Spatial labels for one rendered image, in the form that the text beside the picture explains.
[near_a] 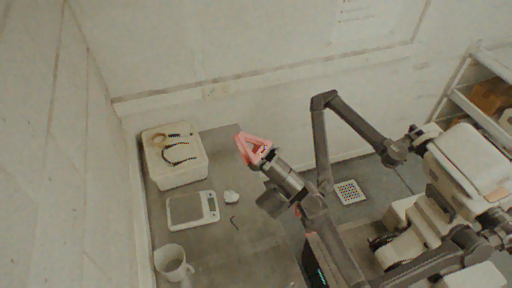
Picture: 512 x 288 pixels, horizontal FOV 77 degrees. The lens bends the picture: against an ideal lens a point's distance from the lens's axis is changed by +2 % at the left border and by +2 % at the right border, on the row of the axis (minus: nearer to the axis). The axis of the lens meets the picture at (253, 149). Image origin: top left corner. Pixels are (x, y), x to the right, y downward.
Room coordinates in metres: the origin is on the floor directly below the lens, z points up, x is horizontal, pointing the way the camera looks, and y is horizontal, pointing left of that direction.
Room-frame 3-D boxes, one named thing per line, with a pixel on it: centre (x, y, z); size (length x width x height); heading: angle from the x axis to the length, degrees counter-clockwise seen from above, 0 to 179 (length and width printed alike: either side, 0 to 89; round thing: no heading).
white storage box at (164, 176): (1.16, 0.44, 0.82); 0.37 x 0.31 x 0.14; 21
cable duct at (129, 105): (1.56, -0.17, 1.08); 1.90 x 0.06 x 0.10; 108
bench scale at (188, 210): (0.84, 0.32, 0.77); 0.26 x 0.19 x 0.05; 104
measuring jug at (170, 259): (0.53, 0.34, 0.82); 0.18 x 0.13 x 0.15; 69
